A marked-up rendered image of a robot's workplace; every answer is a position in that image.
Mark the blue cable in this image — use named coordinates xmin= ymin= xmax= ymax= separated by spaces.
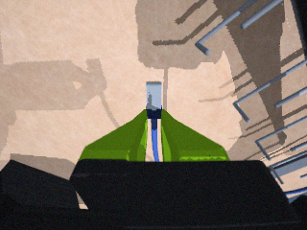
xmin=151 ymin=119 xmax=307 ymax=195

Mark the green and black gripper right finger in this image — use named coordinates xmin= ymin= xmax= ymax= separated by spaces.
xmin=160 ymin=109 xmax=230 ymax=161

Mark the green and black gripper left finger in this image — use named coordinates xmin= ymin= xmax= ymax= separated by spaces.
xmin=78 ymin=109 xmax=148 ymax=161

